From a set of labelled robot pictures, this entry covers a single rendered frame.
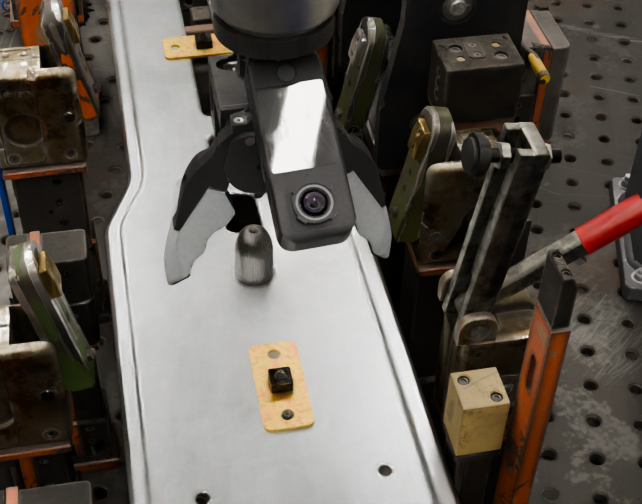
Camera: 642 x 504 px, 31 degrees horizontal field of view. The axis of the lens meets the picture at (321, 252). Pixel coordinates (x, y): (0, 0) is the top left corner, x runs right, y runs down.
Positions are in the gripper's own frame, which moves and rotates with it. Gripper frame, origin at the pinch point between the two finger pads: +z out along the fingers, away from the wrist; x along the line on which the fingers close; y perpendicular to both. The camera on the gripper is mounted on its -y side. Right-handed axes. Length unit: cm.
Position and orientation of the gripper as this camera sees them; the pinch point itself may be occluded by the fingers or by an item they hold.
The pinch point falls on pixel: (281, 279)
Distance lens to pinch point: 79.5
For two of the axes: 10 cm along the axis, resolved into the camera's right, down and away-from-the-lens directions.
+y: -2.0, -6.7, 7.2
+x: -9.8, 1.2, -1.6
